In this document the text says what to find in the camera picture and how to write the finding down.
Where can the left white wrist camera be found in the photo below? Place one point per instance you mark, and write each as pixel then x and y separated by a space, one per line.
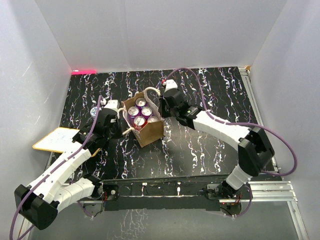
pixel 112 104

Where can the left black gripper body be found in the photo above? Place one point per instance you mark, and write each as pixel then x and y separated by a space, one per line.
pixel 115 132

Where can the purple fanta can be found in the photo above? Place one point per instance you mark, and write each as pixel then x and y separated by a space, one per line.
pixel 141 103
pixel 133 112
pixel 146 112

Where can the aluminium frame rail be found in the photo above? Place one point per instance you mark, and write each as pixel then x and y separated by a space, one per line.
pixel 273 191

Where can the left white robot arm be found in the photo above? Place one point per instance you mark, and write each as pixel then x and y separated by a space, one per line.
pixel 42 200

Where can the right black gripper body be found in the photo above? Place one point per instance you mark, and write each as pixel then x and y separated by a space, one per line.
pixel 165 111

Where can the brown canvas tote bag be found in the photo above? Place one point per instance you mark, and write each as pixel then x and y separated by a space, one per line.
pixel 151 131

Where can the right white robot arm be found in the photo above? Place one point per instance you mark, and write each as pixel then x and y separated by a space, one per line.
pixel 252 144

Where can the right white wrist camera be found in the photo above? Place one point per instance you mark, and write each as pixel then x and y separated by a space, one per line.
pixel 170 85

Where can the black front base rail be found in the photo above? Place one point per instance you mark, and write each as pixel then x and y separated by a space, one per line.
pixel 204 192

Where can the red coke can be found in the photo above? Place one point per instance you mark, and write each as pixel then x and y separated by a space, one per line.
pixel 152 119
pixel 139 122

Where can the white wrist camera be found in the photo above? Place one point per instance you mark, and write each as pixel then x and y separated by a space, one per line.
pixel 112 104
pixel 170 85

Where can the pink tape strip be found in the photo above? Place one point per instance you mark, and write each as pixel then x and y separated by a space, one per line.
pixel 84 72

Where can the small whiteboard yellow frame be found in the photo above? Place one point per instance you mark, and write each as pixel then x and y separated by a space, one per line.
pixel 61 141

